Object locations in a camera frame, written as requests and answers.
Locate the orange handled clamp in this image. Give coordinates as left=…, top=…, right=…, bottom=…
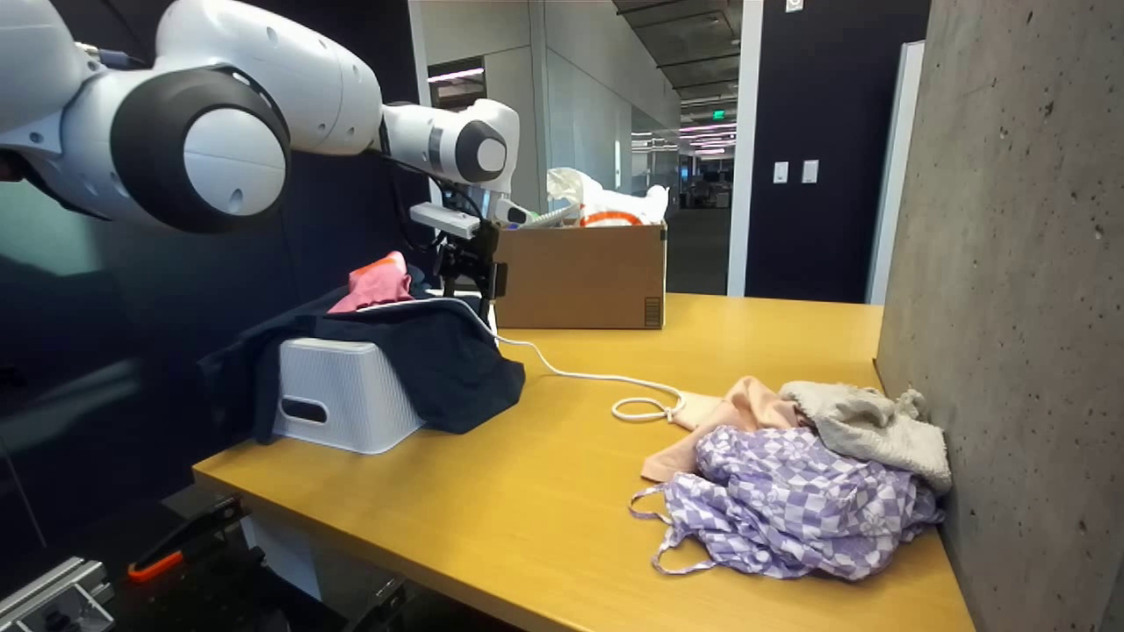
left=125, top=504, right=246, bottom=586

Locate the beige grey garment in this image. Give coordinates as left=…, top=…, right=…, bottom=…
left=780, top=380, right=951, bottom=497

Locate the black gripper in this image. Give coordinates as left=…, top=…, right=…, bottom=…
left=409, top=204, right=497, bottom=304

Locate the white plastic organization bin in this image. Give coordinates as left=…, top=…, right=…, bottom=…
left=272, top=339, right=423, bottom=452

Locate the white light switch plate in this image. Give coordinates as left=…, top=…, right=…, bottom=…
left=799, top=157, right=820, bottom=185
left=773, top=162, right=789, bottom=185

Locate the brown cardboard box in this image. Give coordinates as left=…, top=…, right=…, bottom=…
left=496, top=225, right=666, bottom=332

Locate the pink orange shirt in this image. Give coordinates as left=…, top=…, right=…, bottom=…
left=328, top=251, right=409, bottom=312

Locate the navy blue garment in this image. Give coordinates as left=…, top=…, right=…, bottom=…
left=195, top=299, right=526, bottom=444

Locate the white plastic bag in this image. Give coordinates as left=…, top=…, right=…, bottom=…
left=544, top=170, right=666, bottom=228

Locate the purple checkered garment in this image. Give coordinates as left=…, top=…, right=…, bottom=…
left=635, top=428, right=942, bottom=582

